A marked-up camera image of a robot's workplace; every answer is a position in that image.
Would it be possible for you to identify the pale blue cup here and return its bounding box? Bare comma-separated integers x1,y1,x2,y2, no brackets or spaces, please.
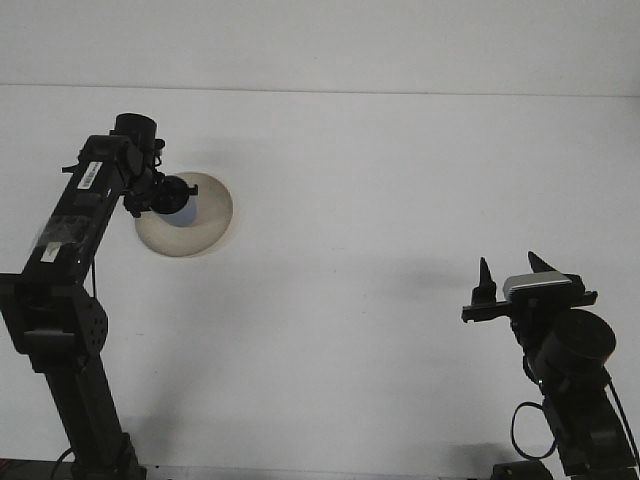
159,196,199,229

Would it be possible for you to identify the pale round plate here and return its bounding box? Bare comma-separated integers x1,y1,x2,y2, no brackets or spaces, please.
134,171,235,260

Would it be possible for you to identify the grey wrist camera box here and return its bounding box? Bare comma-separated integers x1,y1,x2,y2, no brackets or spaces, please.
501,272,575,304

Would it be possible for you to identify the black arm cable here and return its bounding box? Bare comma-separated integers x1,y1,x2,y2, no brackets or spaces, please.
53,252,99,480
509,377,640,461

